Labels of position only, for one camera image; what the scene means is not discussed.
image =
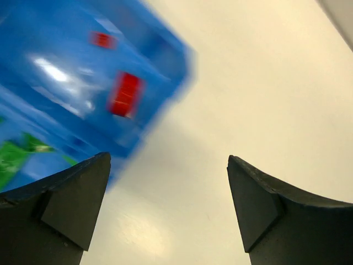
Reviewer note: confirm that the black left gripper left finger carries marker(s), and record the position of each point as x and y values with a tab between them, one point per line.
52	220

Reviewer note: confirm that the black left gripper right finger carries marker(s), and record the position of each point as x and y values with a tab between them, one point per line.
282	224

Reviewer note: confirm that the green curved lego piece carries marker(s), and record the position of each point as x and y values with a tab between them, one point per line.
14	156

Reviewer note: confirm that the red rounded lego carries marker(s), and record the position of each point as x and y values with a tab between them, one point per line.
125	94

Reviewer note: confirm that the small red lego brick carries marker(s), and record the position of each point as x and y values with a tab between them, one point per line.
103	40

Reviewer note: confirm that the blue plastic divided bin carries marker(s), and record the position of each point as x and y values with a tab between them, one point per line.
55	84

